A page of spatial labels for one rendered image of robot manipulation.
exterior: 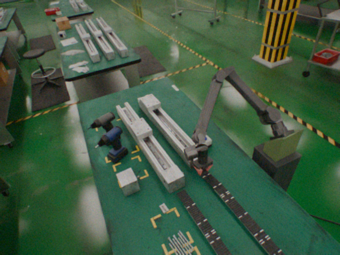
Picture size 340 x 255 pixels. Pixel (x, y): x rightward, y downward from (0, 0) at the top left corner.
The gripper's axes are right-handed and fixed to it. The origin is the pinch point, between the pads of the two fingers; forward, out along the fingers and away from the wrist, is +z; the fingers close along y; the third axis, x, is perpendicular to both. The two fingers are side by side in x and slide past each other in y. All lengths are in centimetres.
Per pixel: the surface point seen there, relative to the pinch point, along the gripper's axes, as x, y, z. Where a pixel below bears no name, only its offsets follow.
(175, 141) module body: -23.7, 2.9, -9.1
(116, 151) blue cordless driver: -41, 37, -8
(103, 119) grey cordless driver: -58, 36, -23
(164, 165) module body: -13.5, 17.6, -5.2
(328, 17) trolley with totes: -98, -285, -22
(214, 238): 34.4, 20.4, 0.2
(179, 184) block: 1.3, 17.0, -2.0
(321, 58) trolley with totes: -92, -286, 32
